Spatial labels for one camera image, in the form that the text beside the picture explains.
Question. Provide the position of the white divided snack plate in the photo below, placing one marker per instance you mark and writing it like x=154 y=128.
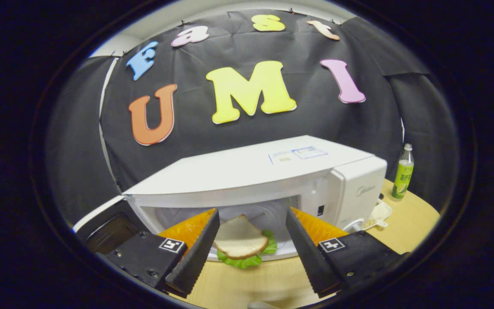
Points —
x=380 y=212

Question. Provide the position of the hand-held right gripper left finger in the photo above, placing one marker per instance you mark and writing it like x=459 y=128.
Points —
x=195 y=257

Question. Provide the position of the green label drink bottle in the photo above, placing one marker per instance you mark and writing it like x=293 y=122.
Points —
x=402 y=180

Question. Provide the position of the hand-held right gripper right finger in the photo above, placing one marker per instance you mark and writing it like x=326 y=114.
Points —
x=307 y=257

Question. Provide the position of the sandwich with lettuce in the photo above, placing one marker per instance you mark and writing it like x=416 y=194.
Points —
x=240 y=240

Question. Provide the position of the black backdrop cloth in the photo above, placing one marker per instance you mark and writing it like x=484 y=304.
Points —
x=315 y=120

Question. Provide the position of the white microwave oven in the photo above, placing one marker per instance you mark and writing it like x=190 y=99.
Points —
x=251 y=167

